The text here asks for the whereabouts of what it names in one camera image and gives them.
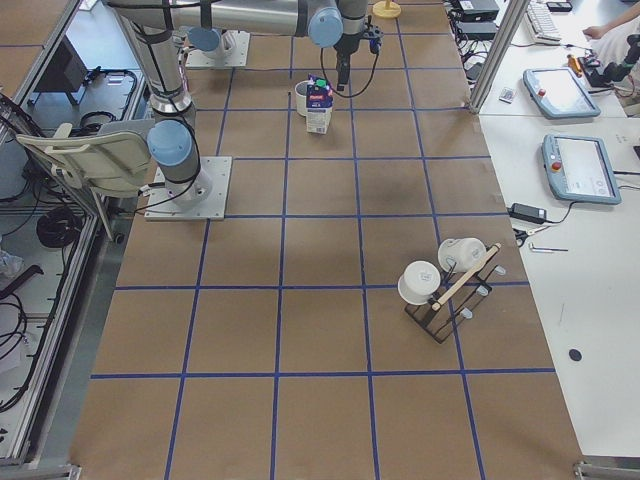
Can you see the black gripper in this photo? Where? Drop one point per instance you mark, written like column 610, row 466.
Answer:
column 345, row 48

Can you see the blue white milk carton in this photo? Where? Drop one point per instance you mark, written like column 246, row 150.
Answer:
column 319, row 104

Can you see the white ribbed mug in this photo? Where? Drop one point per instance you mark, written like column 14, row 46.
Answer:
column 301, row 97

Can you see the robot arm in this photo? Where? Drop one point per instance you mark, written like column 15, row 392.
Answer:
column 214, row 43
column 168, row 37

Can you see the translucent cup on rack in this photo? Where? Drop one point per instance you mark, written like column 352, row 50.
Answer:
column 459, row 255

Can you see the white cup on rack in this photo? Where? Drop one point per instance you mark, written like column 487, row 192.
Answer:
column 419, row 282

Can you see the wooden mug tree stand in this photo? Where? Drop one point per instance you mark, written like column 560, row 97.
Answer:
column 387, row 9

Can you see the white keyboard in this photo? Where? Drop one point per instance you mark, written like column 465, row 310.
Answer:
column 540, row 24

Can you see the teach pendant far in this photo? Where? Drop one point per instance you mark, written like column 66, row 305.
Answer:
column 559, row 93

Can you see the teach pendant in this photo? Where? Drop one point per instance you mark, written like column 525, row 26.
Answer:
column 559, row 93
column 578, row 169

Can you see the black power adapter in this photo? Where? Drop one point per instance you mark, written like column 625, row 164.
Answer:
column 527, row 213

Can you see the scissors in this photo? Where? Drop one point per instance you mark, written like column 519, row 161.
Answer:
column 521, row 235

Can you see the grey office chair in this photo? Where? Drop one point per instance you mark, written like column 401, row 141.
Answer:
column 113, row 164

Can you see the teach pendant near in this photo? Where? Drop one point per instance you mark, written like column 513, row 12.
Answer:
column 578, row 169

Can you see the wooden rack rod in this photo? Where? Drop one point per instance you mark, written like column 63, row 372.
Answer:
column 473, row 271

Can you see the allen key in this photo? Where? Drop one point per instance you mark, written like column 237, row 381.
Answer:
column 538, row 249

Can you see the person at desk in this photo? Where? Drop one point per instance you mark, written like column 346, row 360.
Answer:
column 609, row 45

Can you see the black monitor on floor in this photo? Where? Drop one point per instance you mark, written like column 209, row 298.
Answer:
column 65, row 73

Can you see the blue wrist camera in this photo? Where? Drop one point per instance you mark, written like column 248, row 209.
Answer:
column 373, row 35

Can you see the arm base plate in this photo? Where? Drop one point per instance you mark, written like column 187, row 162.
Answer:
column 204, row 199
column 195, row 58

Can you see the aluminium frame post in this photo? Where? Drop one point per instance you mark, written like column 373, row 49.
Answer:
column 513, row 15

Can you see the black wire cup rack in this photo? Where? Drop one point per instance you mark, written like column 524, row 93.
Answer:
column 450, row 306

